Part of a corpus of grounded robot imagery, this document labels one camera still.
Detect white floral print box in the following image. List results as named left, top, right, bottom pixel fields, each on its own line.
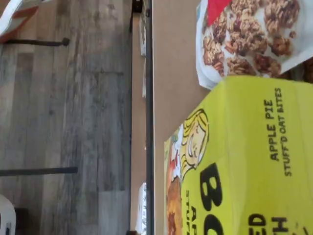
left=138, top=182, right=147, bottom=235

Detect yellow apple pie bites box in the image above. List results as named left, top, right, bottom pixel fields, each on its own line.
left=163, top=75, right=313, bottom=235

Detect white granola bag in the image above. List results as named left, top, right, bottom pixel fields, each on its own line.
left=196, top=0, right=313, bottom=91

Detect black floor rod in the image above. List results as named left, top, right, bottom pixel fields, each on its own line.
left=0, top=166, right=78, bottom=177
left=0, top=37, right=71, bottom=47

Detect brown shoe white sole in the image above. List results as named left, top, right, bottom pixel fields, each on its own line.
left=0, top=0, right=53, bottom=44

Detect black metal shelf frame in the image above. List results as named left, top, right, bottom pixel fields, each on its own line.
left=131, top=0, right=155, bottom=235

